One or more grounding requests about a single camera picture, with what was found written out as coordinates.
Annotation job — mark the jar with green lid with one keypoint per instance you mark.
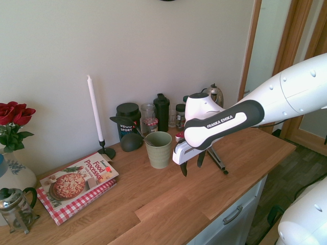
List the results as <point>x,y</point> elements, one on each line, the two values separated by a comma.
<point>185,99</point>

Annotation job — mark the jar with red checked lid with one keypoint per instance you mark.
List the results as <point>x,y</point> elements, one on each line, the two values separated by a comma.
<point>150,126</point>

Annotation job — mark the black candle holder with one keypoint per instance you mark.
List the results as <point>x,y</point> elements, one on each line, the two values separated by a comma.
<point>107,151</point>

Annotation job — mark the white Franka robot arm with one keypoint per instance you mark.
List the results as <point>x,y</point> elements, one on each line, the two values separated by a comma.
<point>293,89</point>

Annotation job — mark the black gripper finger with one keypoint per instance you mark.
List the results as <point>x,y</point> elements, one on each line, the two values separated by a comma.
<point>184,171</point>
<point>200,160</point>

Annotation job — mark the black wall clock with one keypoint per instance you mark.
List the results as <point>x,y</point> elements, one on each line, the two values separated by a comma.
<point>168,0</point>

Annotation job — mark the red white checked book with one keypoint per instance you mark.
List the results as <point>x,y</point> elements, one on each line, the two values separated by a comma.
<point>66,213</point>

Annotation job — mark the spice jar with dark lid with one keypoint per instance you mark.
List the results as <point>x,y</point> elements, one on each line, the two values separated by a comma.
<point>180,116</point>

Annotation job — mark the wooden door with glass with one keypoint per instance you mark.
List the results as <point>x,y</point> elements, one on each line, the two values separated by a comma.
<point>306,30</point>

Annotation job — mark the Food Processor cookbook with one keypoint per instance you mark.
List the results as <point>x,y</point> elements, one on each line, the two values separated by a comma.
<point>74,180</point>

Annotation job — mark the black protein powder tub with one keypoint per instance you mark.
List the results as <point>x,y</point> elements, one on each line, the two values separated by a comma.
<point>127,114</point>

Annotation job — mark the small red white container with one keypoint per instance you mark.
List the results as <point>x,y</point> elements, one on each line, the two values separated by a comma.
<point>178,137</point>

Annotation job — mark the metal tongs with black tips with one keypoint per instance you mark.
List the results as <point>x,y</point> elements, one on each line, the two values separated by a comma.
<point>217,159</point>

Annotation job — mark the white taper candle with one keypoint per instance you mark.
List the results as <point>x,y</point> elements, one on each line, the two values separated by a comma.
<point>95,109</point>

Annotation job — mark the empty clear glass jar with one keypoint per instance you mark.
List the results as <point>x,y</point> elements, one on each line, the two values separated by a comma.
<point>147,111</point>

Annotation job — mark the black shaker bottle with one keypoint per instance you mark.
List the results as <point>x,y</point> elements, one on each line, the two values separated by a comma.
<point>161,114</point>

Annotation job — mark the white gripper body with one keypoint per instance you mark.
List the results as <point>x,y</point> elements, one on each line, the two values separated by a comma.
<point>182,154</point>

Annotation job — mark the dark grey ladle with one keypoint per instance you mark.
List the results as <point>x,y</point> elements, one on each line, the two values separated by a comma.
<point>131,143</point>

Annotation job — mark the green ribbed utensil holder cup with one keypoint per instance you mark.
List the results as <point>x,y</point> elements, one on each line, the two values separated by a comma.
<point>159,153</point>

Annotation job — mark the glass French press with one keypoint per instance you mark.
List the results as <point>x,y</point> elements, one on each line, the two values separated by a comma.
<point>16,211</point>

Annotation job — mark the small clear drinking glass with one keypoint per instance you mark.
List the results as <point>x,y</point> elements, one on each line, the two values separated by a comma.
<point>172,118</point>

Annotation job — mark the black slotted spatula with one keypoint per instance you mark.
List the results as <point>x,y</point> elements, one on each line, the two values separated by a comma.
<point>122,122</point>

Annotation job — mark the white cabinet drawer front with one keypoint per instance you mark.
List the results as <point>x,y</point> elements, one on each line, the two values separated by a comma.
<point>230,204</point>

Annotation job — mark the white blue floral vase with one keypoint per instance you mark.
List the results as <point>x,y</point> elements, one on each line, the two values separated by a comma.
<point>14,171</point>

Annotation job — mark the stainless steel kettle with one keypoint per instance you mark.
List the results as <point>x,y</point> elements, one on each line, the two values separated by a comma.
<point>217,94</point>

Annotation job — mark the red roses bouquet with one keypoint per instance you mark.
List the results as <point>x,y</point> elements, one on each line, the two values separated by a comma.
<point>12,112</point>

